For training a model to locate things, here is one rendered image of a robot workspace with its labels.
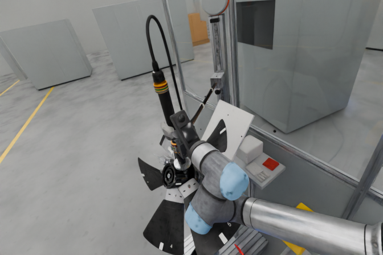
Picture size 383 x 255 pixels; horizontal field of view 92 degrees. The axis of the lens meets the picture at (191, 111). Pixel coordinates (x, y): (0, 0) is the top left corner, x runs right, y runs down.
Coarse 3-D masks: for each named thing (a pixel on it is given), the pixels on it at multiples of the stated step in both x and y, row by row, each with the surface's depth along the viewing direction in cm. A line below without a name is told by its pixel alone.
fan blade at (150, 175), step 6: (138, 162) 115; (144, 162) 109; (144, 168) 111; (150, 168) 105; (156, 168) 101; (144, 174) 114; (150, 174) 108; (156, 174) 104; (150, 180) 112; (156, 180) 108; (150, 186) 115; (156, 186) 112
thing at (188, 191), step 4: (188, 180) 88; (192, 180) 88; (184, 184) 87; (192, 184) 86; (196, 184) 86; (180, 188) 85; (184, 188) 85; (188, 188) 85; (192, 188) 85; (196, 188) 85; (184, 192) 84; (188, 192) 84; (184, 196) 82
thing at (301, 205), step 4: (300, 204) 82; (300, 208) 81; (304, 208) 80; (308, 208) 80; (288, 244) 76; (292, 244) 74; (292, 248) 75; (296, 248) 73; (300, 248) 70; (304, 248) 73; (296, 252) 74; (300, 252) 72
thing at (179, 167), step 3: (186, 159) 77; (189, 159) 77; (174, 162) 77; (177, 162) 76; (186, 162) 76; (189, 162) 75; (174, 165) 75; (177, 165) 75; (180, 165) 75; (183, 165) 75; (186, 165) 74; (189, 165) 75; (177, 168) 74; (180, 168) 74; (183, 168) 74; (186, 168) 74
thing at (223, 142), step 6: (222, 120) 87; (216, 126) 90; (222, 126) 82; (216, 132) 84; (222, 132) 78; (210, 138) 84; (216, 138) 79; (222, 138) 75; (210, 144) 79; (216, 144) 76; (222, 144) 73; (222, 150) 70
